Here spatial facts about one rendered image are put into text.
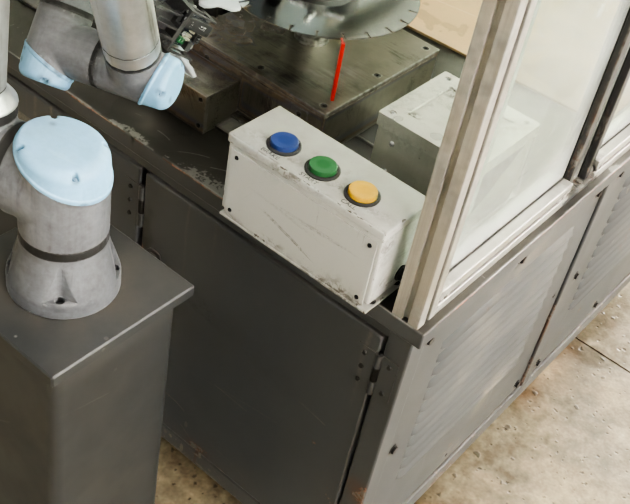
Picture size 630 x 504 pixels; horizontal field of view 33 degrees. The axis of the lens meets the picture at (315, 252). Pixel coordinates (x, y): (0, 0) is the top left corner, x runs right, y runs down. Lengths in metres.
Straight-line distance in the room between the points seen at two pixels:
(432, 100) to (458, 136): 0.36
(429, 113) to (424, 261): 0.29
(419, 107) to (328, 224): 0.28
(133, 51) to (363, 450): 0.74
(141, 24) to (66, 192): 0.23
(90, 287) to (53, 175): 0.18
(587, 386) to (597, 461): 0.22
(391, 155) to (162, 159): 0.36
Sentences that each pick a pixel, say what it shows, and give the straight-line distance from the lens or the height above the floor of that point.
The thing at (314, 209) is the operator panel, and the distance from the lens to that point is 1.45.
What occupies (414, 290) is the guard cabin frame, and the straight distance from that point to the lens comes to 1.46.
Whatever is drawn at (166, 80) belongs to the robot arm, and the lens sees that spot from 1.43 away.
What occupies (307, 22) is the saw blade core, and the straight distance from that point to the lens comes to 1.68.
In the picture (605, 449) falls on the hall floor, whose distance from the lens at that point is 2.48.
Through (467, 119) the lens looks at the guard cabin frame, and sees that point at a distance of 1.29.
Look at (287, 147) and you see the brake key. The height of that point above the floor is 0.91.
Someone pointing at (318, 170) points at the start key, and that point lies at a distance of 1.45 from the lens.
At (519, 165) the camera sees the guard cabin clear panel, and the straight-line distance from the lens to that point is 1.54.
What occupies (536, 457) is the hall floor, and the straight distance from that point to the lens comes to 2.40.
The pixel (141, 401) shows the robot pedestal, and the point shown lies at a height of 0.55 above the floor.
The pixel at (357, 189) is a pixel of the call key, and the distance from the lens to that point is 1.43.
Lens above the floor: 1.78
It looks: 41 degrees down
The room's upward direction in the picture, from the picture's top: 12 degrees clockwise
